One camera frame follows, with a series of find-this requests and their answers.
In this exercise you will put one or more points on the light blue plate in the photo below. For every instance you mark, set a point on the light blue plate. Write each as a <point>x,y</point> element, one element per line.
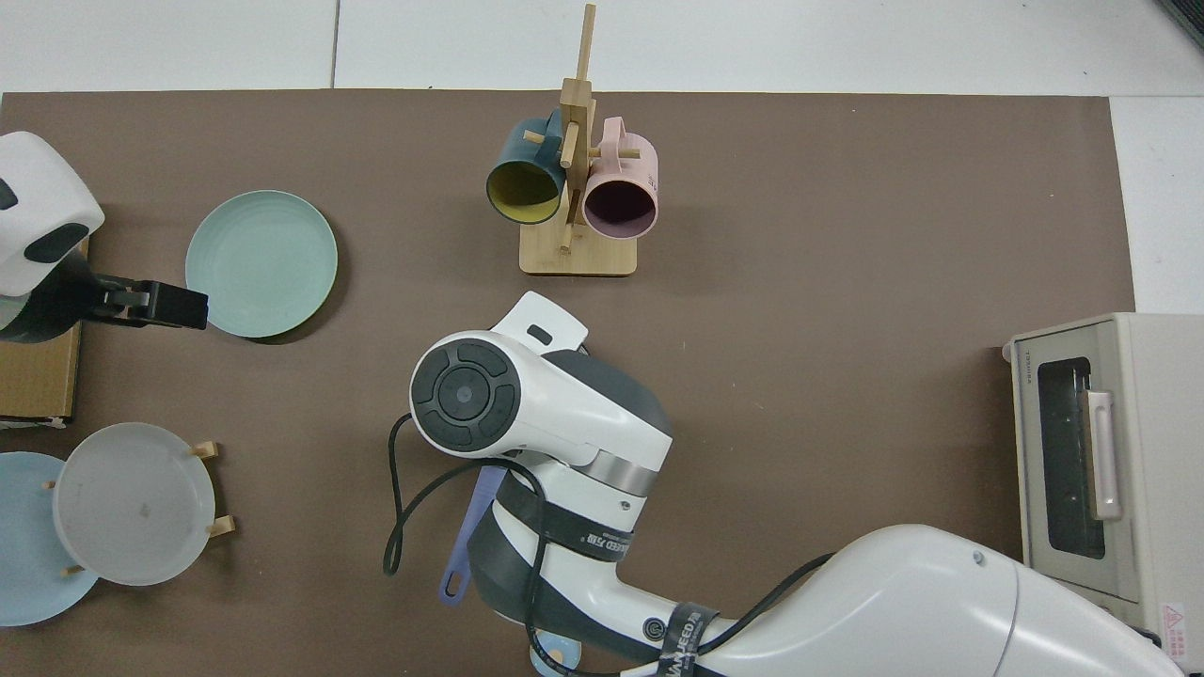
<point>23,555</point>

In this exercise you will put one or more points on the pale toaster oven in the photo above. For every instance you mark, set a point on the pale toaster oven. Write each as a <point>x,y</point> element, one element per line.
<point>1152,470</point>

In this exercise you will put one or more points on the wooden plate rack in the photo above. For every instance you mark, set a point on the wooden plate rack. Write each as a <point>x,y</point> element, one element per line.
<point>222,527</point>

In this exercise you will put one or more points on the pale green plate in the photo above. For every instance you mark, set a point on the pale green plate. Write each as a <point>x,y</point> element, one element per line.
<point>263,263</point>

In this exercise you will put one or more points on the small blue round thing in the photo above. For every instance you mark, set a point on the small blue round thing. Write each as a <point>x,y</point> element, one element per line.
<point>550,656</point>

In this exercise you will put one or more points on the dark teal mug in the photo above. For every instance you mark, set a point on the dark teal mug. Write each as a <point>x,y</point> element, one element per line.
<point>522,183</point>

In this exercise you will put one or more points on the wooden cup stand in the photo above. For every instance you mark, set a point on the wooden cup stand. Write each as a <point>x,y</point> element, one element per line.
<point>578,254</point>

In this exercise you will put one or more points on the pink mug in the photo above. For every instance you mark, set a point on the pink mug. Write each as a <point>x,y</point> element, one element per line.
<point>621,202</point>

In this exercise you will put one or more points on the brown table cloth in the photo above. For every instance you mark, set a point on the brown table cloth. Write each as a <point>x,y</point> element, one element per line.
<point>847,282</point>

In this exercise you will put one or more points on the grey plate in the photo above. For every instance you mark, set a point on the grey plate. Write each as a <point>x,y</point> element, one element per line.
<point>132,503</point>

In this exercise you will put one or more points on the dark flat object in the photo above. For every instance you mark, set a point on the dark flat object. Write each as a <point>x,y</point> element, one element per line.
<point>1187,19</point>

